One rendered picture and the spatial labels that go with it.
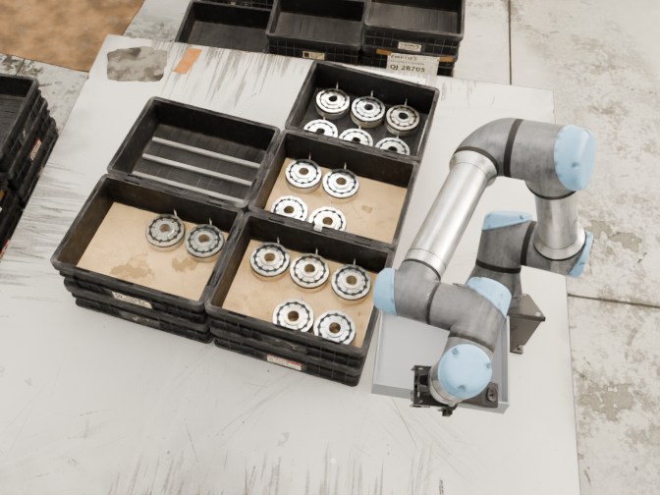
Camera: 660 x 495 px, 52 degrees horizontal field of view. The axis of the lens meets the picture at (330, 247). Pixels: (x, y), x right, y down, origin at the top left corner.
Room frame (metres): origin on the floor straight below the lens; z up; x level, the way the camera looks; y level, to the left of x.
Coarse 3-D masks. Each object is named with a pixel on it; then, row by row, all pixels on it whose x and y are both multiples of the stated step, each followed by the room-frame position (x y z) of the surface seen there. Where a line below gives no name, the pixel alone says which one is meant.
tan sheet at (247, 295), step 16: (240, 272) 0.87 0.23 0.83; (288, 272) 0.89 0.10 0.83; (368, 272) 0.91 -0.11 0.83; (240, 288) 0.83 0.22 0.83; (256, 288) 0.83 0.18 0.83; (272, 288) 0.84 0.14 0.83; (288, 288) 0.84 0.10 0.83; (224, 304) 0.78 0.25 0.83; (240, 304) 0.78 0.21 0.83; (256, 304) 0.78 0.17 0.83; (272, 304) 0.79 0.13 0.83; (320, 304) 0.80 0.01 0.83; (336, 304) 0.80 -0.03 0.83; (352, 304) 0.81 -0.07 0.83; (368, 304) 0.81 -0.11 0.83
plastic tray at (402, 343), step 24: (384, 312) 0.68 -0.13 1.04; (384, 336) 0.62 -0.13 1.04; (408, 336) 0.63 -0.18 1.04; (432, 336) 0.63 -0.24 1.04; (504, 336) 0.64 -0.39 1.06; (384, 360) 0.57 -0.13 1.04; (408, 360) 0.57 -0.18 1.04; (432, 360) 0.58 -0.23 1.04; (504, 360) 0.58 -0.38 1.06; (384, 384) 0.50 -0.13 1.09; (408, 384) 0.52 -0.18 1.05; (504, 384) 0.53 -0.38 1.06; (480, 408) 0.48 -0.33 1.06; (504, 408) 0.48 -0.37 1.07
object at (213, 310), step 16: (240, 224) 0.96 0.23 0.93; (288, 224) 0.97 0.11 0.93; (336, 240) 0.94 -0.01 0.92; (352, 240) 0.94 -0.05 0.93; (224, 272) 0.81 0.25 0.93; (208, 304) 0.72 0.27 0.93; (240, 320) 0.69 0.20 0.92; (256, 320) 0.69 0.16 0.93; (288, 336) 0.67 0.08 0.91; (304, 336) 0.66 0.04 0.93; (320, 336) 0.67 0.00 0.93; (368, 336) 0.67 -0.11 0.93; (352, 352) 0.63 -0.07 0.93
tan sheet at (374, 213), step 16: (288, 160) 1.26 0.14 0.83; (272, 192) 1.14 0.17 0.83; (288, 192) 1.15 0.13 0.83; (320, 192) 1.15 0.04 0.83; (368, 192) 1.17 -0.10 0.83; (384, 192) 1.17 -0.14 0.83; (400, 192) 1.18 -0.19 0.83; (336, 208) 1.10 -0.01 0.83; (352, 208) 1.11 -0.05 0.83; (368, 208) 1.11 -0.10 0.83; (384, 208) 1.12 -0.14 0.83; (400, 208) 1.12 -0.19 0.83; (352, 224) 1.06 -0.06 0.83; (368, 224) 1.06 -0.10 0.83; (384, 224) 1.06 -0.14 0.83; (384, 240) 1.01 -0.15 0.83
